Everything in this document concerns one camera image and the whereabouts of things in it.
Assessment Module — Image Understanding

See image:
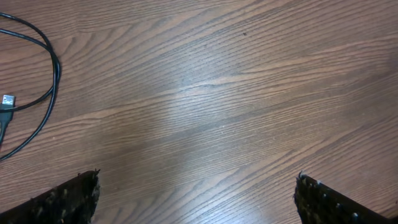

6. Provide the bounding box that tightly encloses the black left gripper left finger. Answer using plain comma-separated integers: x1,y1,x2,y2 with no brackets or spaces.
1,170,100,224

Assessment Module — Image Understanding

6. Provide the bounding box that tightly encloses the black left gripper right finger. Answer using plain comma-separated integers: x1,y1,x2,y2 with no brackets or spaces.
294,172,397,224

